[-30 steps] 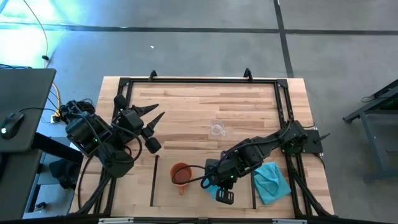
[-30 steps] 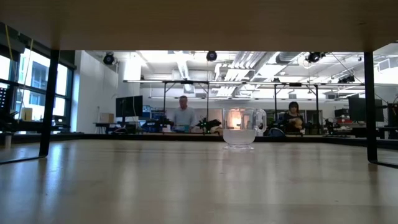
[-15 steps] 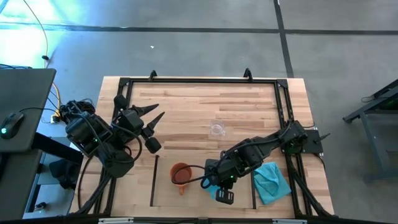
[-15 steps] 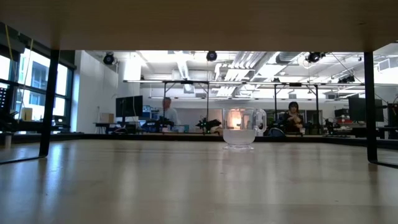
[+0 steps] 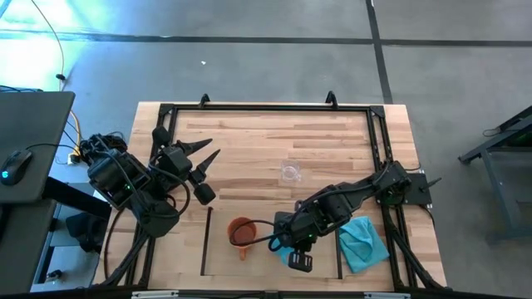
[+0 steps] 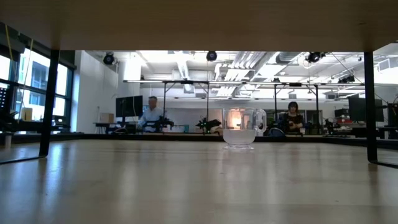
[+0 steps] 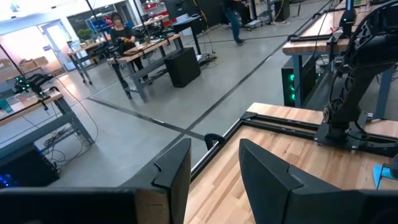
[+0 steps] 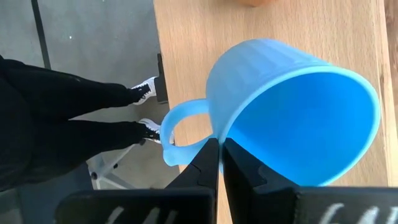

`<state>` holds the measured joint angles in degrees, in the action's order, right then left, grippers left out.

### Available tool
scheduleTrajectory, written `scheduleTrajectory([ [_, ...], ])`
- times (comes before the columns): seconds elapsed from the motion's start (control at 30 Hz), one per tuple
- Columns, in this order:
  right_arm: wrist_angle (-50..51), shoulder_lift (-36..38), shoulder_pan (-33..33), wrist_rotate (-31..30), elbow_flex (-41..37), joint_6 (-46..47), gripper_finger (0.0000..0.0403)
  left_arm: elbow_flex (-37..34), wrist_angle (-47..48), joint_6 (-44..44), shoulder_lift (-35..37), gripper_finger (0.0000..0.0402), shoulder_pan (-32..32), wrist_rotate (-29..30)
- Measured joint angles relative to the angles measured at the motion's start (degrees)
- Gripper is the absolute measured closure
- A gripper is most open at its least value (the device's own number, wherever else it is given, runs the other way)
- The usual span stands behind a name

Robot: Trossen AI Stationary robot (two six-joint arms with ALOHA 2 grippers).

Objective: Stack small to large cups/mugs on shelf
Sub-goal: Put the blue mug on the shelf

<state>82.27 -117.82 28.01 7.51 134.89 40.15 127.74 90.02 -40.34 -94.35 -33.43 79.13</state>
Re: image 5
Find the blue cloth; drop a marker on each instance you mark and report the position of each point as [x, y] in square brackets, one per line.
[361, 245]

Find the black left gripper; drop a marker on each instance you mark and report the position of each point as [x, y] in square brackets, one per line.
[176, 162]

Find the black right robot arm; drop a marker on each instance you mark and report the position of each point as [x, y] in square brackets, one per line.
[328, 207]

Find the black table frame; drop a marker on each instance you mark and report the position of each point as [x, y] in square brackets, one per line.
[270, 108]

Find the silver metal bracket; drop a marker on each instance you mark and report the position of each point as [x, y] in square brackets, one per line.
[386, 295]
[154, 295]

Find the black computer mouse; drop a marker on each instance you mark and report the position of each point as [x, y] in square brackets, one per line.
[14, 166]

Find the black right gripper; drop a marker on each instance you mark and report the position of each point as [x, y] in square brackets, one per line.
[293, 232]

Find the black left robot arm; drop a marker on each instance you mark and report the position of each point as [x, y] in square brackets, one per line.
[112, 178]

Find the orange plastic mug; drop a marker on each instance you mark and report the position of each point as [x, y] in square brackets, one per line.
[242, 232]

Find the black bag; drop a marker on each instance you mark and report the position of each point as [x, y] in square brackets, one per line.
[85, 230]

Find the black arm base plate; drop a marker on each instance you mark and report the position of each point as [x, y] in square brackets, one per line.
[420, 191]

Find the dark grey desk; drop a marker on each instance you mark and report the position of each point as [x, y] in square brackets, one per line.
[21, 249]
[37, 120]

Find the clear glass mug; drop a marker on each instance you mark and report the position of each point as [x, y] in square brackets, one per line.
[291, 171]

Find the black metal cart frame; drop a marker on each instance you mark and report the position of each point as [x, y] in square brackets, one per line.
[496, 184]

